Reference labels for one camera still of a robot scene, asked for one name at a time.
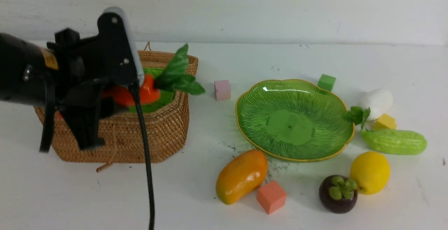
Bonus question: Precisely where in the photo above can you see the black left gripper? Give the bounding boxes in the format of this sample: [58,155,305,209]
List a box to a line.
[47,13,139,151]

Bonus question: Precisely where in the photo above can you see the orange toy carrot green leaves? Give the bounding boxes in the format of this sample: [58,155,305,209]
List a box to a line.
[102,43,206,107]

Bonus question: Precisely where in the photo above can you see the orange yellow toy mango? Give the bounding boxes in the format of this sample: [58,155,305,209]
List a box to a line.
[215,149,268,205]

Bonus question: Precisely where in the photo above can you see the purple toy mangosteen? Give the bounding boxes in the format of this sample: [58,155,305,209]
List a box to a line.
[319,175,358,214]

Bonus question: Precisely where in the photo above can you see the white toy radish green leaves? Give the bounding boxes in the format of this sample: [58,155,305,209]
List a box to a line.
[342,89,393,131]

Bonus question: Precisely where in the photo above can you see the yellow toy lemon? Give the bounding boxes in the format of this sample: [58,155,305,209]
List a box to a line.
[350,151,391,195]

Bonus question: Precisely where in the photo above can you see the green toy cucumber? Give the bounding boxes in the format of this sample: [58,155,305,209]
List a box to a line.
[360,128,427,155]

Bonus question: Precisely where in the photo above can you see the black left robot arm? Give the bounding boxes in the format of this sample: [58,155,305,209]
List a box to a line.
[0,7,145,152]

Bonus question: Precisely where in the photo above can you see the woven wicker basket lid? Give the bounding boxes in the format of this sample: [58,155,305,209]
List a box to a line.
[138,42,199,77]

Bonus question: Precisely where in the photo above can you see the woven wicker basket green lining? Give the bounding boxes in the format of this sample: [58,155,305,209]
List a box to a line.
[34,61,190,173]

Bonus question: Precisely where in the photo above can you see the pink foam cube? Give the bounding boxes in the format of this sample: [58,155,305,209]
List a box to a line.
[214,80,231,101]

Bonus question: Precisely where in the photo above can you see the green glass leaf plate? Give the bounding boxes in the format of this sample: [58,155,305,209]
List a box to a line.
[235,79,356,162]

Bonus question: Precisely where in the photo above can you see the orange foam cube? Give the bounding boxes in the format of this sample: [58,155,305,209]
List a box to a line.
[257,181,287,214]

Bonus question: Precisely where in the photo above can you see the green foam cube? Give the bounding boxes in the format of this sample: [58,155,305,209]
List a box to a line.
[318,74,336,92]

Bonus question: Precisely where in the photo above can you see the yellow foam cube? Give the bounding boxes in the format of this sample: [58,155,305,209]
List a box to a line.
[373,113,397,131]

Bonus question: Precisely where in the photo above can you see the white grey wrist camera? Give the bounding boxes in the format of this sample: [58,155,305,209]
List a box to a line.
[103,6,145,87]

